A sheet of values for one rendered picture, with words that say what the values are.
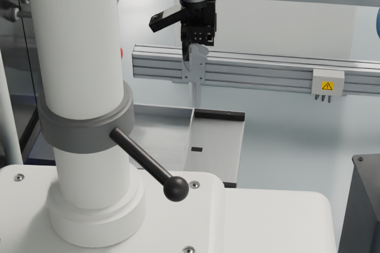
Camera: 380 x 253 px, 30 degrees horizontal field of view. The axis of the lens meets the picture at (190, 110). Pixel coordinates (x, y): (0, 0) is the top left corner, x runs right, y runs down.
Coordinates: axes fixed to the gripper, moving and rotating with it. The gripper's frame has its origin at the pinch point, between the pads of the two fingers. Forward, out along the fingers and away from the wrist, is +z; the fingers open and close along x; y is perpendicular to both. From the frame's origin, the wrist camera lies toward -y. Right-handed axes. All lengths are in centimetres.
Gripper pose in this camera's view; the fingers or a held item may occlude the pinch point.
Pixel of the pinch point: (186, 65)
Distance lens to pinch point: 180.6
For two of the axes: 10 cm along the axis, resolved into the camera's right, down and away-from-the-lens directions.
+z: 0.1, 7.9, 6.1
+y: 9.9, 0.6, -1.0
